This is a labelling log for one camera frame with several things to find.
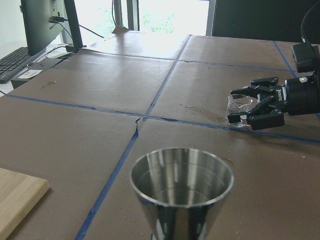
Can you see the steel jigger measuring cup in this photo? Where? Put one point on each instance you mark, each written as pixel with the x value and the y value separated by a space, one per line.
pixel 181 191

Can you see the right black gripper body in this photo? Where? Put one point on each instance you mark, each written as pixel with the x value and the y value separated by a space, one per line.
pixel 298 96

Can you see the clear glass beaker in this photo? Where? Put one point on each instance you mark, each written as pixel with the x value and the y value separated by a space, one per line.
pixel 238 103

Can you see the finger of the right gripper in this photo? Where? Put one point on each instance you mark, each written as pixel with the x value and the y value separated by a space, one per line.
pixel 261 116
pixel 265 86

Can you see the bamboo cutting board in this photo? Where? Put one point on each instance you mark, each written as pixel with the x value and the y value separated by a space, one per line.
pixel 19 193

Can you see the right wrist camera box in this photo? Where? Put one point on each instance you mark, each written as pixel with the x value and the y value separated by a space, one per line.
pixel 306 57

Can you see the computer monitor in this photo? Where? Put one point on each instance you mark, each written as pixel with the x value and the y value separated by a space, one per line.
pixel 44 21

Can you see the black keyboard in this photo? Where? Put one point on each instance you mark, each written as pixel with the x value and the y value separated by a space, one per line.
pixel 13 63

